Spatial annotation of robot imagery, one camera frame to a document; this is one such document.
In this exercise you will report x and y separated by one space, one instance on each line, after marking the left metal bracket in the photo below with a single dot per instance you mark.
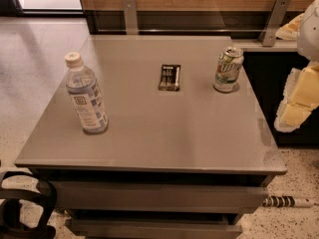
131 17

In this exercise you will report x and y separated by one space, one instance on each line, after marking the lower grey drawer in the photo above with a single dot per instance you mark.
104 229

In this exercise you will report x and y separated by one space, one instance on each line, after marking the grey table with drawers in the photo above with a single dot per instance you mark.
195 136

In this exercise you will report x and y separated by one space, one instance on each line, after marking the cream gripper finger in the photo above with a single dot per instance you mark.
300 98
289 31

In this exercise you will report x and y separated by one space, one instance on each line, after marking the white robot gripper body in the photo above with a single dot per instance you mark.
309 34

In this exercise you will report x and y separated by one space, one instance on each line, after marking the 7up soda can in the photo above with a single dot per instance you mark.
228 68

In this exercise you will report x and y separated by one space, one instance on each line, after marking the blue plastic water bottle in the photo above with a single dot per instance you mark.
83 89

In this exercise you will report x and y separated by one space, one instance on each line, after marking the black chair base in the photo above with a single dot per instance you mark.
13 200

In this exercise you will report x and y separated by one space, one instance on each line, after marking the black battery pack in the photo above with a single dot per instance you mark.
169 77

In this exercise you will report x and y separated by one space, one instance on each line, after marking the grey drawer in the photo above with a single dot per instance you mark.
104 229
158 197

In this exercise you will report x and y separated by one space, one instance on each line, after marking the upper grey drawer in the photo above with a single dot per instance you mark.
158 197

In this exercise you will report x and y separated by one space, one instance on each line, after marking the metal bracket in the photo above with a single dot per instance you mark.
131 17
267 37

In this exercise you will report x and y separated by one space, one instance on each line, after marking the striped white cable connector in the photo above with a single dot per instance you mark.
288 201

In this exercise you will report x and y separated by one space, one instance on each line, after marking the right metal bracket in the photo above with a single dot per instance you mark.
267 37

